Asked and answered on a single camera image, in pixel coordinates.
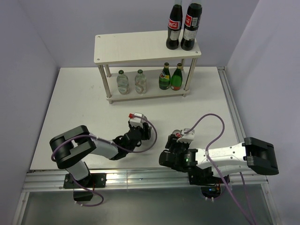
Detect silver blue can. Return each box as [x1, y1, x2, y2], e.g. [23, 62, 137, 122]
[172, 129, 183, 138]

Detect clear bottle green cap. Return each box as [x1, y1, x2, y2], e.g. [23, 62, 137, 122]
[117, 70, 129, 95]
[135, 69, 147, 94]

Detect green glass bottle yellow label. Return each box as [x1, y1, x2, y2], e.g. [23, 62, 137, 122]
[159, 62, 171, 90]

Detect green glass bottle red label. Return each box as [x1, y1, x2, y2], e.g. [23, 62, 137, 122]
[171, 63, 183, 90]

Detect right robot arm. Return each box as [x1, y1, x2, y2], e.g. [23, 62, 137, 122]
[158, 130, 279, 183]

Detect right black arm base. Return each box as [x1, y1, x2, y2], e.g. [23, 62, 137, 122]
[188, 168, 225, 203]

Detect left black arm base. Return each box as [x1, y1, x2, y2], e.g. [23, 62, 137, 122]
[63, 173, 106, 202]

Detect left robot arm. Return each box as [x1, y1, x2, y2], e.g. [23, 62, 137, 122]
[49, 120, 152, 187]

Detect white two-tier shelf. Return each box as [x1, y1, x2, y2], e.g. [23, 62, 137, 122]
[94, 30, 202, 104]

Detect left cola bottle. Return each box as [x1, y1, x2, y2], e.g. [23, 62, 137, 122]
[166, 0, 183, 50]

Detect cola bottle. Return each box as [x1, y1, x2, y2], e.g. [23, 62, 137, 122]
[166, 0, 183, 50]
[180, 0, 203, 51]

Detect right cola bottle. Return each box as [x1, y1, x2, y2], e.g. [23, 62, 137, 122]
[180, 0, 203, 51]

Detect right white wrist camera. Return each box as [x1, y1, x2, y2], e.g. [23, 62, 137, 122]
[177, 128, 195, 143]

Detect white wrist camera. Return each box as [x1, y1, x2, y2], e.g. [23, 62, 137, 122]
[177, 128, 195, 143]
[129, 112, 147, 127]

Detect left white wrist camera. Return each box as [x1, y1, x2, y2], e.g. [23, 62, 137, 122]
[129, 112, 147, 127]

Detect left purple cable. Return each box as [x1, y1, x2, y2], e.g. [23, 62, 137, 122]
[51, 116, 158, 207]

